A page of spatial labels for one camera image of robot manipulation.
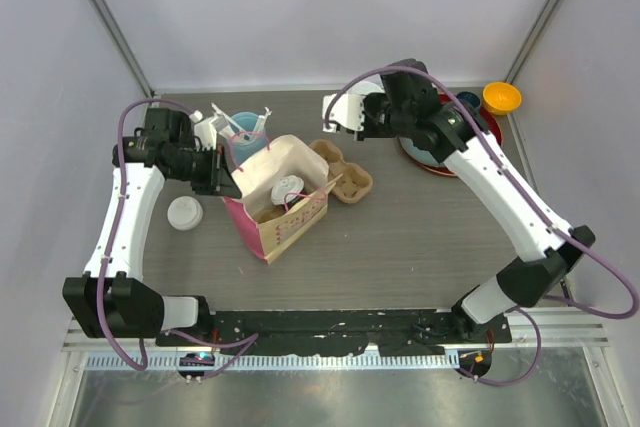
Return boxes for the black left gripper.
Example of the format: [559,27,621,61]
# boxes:
[169,143,242,198]

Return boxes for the pink kraft paper bag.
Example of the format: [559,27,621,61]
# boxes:
[223,135,337,264]

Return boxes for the black paper coffee cup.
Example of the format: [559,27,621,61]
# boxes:
[271,190,310,213]

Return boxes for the brown cardboard cup carrier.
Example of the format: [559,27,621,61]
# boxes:
[252,139,375,226]

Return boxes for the single white cup lid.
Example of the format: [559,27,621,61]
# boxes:
[347,81,385,96]

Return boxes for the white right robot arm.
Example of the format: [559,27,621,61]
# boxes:
[323,59,596,342]

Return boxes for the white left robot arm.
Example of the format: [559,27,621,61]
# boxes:
[62,99,242,346]

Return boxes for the light blue straw cup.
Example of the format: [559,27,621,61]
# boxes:
[229,108,271,166]

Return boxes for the dark blue ceramic plate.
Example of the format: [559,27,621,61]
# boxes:
[398,137,443,168]

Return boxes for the dark blue ceramic mug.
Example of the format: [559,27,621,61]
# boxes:
[456,91,482,111]

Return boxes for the red round tray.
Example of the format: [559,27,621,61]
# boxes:
[397,106,503,178]

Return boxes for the orange bowl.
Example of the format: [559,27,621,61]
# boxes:
[482,82,522,116]

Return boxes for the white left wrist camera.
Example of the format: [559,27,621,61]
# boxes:
[189,110,227,150]

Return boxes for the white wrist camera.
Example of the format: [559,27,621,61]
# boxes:
[322,94,365,139]
[189,110,227,150]

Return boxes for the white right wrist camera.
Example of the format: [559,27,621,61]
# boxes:
[322,94,365,139]

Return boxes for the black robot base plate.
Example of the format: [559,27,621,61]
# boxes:
[183,309,512,357]

